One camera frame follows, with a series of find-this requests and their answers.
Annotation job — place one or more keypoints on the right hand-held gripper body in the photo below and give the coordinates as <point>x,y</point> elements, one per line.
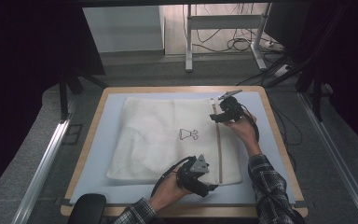
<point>231,107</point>

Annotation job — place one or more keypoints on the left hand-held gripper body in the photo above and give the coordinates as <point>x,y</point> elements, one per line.
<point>195,179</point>

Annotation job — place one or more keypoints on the white mesh laundry bag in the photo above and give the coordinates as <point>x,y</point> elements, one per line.
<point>155,130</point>

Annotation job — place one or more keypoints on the person's right hand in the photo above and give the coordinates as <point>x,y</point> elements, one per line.
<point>245,132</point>

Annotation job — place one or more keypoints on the person's left hand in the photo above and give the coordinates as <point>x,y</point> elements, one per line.
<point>167,193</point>

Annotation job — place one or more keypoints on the white power strip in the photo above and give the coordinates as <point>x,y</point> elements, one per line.
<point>282,70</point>

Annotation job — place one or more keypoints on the black metal stand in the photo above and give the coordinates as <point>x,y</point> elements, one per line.
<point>63,93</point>
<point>316,99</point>

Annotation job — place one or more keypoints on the light blue table mat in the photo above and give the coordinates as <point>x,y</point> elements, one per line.
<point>108,130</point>

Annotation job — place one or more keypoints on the black chair armrest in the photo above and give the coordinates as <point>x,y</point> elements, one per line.
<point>87,210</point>

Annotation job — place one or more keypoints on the white cabinet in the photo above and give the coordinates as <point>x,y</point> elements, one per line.
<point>124,29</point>

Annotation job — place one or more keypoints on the white metal desk frame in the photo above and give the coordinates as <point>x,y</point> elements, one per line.
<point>223,21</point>

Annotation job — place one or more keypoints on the aluminium floor rail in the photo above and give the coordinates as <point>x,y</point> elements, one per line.
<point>338,155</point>
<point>40,174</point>

